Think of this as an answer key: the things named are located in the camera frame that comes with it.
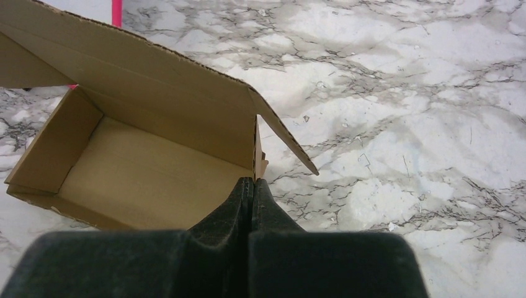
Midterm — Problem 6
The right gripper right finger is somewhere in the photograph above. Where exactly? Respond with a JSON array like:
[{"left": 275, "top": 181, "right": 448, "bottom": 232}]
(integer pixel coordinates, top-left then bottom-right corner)
[{"left": 248, "top": 179, "right": 428, "bottom": 297}]

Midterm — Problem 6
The pink framed whiteboard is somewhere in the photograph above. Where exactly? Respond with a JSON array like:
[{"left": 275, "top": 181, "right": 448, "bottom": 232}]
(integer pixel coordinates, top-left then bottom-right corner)
[{"left": 41, "top": 0, "right": 123, "bottom": 91}]

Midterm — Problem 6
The brown cardboard box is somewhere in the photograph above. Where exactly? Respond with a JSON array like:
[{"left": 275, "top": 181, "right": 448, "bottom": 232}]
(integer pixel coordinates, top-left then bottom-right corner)
[{"left": 1, "top": 1, "right": 318, "bottom": 229}]

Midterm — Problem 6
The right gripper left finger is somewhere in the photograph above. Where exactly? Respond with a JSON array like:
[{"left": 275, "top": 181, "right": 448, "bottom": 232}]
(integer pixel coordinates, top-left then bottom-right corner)
[{"left": 1, "top": 178, "right": 254, "bottom": 297}]

